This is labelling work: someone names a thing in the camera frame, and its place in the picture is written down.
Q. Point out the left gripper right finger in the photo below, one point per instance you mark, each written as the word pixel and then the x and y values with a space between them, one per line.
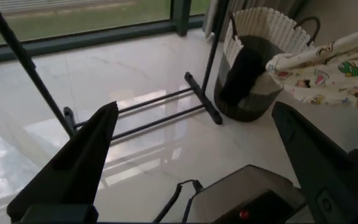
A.
pixel 331 180

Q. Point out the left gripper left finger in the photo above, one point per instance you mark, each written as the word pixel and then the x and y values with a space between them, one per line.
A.
pixel 73 168

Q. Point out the cream printed garment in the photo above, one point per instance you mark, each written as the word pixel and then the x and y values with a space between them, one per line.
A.
pixel 331 71

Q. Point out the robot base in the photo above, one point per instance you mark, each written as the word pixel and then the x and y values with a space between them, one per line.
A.
pixel 247 189

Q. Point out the black clothes rack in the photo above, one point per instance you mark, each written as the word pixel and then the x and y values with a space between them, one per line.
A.
pixel 22 54

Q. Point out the white laundry basket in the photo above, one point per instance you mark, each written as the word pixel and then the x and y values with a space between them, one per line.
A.
pixel 275 28

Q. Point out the black short-sleeved shirt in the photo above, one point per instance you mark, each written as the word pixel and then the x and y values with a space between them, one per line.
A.
pixel 244 74

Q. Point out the window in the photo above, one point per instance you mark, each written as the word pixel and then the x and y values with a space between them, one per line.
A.
pixel 73 18

